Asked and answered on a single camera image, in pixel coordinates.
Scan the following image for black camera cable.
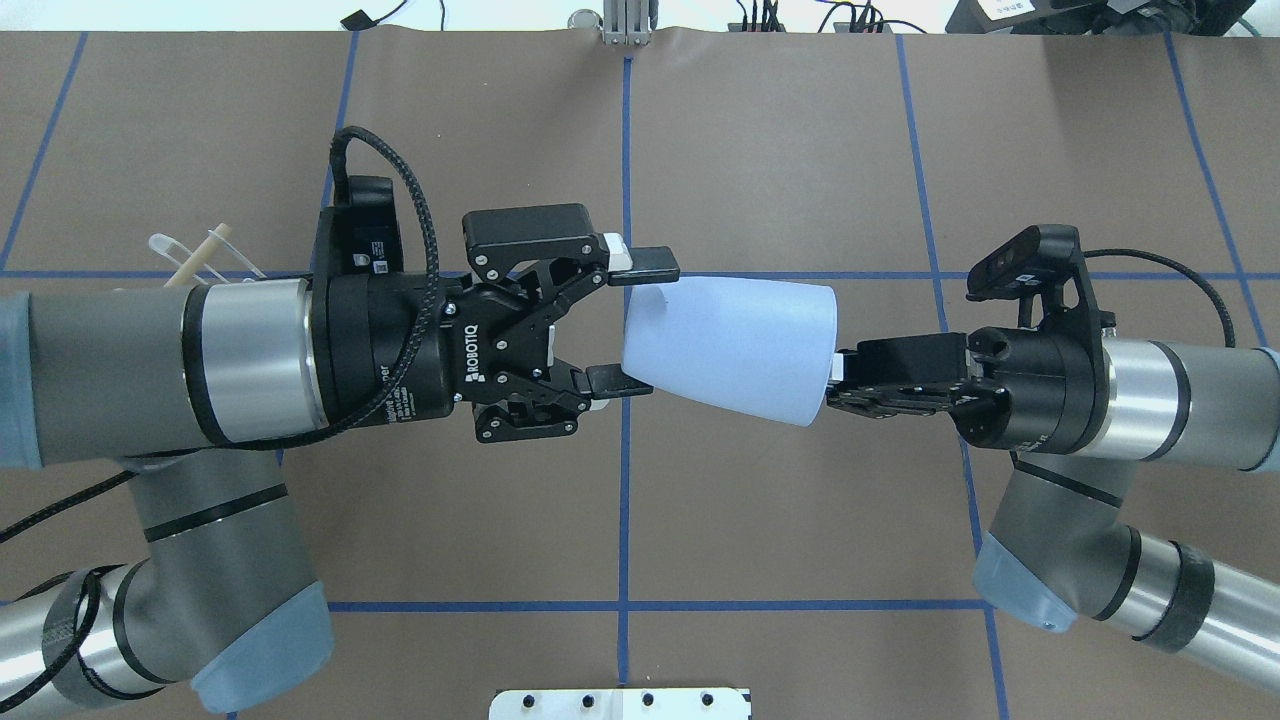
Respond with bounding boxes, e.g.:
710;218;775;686
0;126;445;546
1082;249;1242;348

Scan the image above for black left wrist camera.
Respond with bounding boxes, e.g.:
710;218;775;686
314;176;404;278

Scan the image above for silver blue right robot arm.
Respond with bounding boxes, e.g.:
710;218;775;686
827;327;1279;693

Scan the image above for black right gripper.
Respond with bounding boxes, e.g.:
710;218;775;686
826;325;1108;454

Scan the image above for small black puck device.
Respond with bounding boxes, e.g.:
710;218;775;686
340;10;378;32

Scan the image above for white wire cup holder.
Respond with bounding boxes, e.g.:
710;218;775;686
147;223;268;288

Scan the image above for light blue plastic cup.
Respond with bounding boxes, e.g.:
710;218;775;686
622;277;838;427

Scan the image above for aluminium frame post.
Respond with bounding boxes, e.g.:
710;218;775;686
600;0;660;46

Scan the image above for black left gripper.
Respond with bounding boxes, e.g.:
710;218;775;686
311;204;681;442

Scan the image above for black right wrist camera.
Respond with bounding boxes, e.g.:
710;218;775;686
966;224;1102;333

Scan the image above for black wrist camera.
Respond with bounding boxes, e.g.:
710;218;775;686
966;224;1102;333
314;176;404;278

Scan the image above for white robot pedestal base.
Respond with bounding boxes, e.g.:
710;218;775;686
488;687;753;719

